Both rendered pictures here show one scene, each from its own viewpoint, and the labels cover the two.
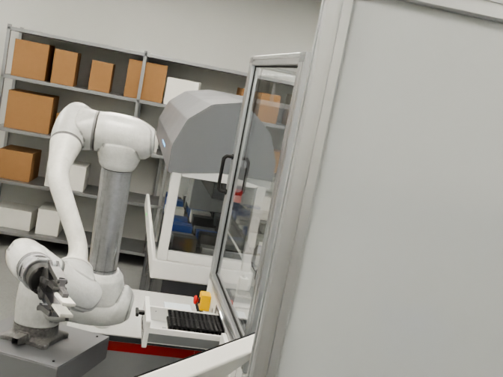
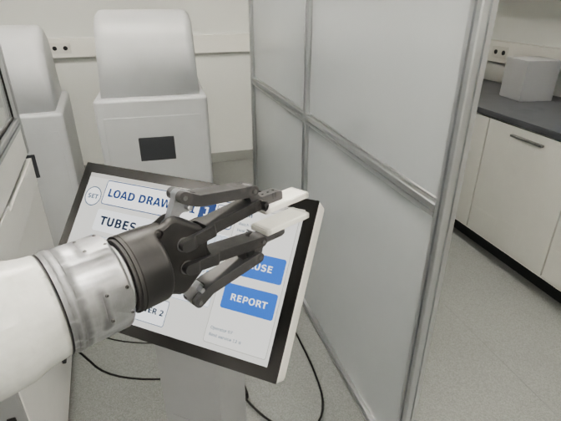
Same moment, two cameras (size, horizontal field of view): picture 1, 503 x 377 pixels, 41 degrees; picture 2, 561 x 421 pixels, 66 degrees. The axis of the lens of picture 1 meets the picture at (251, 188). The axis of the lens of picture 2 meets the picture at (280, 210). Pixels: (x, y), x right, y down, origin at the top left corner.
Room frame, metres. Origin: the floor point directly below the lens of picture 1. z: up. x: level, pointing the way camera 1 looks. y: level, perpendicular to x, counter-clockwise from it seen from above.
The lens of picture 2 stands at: (1.57, 0.83, 1.52)
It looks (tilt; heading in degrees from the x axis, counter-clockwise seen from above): 26 degrees down; 260
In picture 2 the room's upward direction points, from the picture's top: straight up
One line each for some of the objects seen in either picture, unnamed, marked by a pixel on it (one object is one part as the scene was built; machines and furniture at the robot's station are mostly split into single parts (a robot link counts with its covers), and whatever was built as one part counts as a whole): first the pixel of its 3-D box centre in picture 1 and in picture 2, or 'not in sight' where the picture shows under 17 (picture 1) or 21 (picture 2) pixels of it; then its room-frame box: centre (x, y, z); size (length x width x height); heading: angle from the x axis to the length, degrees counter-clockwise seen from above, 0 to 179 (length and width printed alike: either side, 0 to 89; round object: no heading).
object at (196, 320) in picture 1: (194, 328); not in sight; (2.63, 0.12, 0.87); 0.22 x 0.18 x 0.06; 101
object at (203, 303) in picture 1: (203, 301); not in sight; (2.97, 0.11, 0.88); 0.07 x 0.05 x 0.07; 11
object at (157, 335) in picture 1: (197, 329); not in sight; (2.63, 0.11, 0.86); 0.40 x 0.26 x 0.06; 101
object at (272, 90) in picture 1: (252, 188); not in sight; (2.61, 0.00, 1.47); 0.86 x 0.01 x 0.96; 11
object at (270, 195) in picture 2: (63, 288); (261, 191); (1.52, 0.38, 1.32); 0.05 x 0.01 x 0.03; 34
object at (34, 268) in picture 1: (45, 281); (163, 259); (1.62, 0.46, 1.29); 0.09 x 0.07 x 0.08; 34
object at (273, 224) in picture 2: (62, 310); (280, 220); (1.49, 0.37, 1.27); 0.07 x 0.03 x 0.01; 34
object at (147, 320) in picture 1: (145, 320); not in sight; (2.59, 0.31, 0.87); 0.29 x 0.02 x 0.11; 11
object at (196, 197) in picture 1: (243, 199); not in sight; (4.39, 0.04, 1.13); 1.78 x 1.14 x 0.45; 11
